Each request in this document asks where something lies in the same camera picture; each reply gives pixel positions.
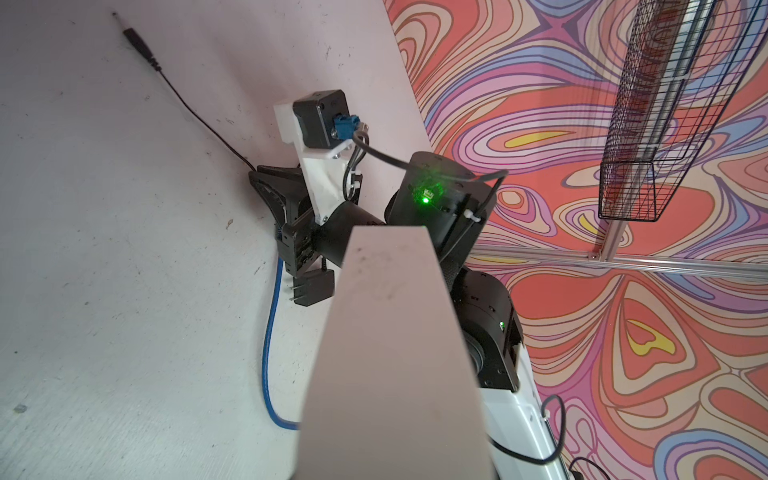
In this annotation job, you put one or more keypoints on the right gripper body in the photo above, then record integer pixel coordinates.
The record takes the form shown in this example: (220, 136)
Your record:
(301, 238)

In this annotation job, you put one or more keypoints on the black power adapter with cable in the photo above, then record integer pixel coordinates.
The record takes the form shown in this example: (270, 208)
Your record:
(314, 287)

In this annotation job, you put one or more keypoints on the black wire basket back wall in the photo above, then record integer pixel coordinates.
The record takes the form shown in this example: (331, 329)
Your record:
(685, 61)

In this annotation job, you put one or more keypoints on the white network switch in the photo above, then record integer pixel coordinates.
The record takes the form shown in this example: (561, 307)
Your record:
(393, 394)

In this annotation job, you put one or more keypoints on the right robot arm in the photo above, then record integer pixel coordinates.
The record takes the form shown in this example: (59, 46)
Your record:
(527, 431)

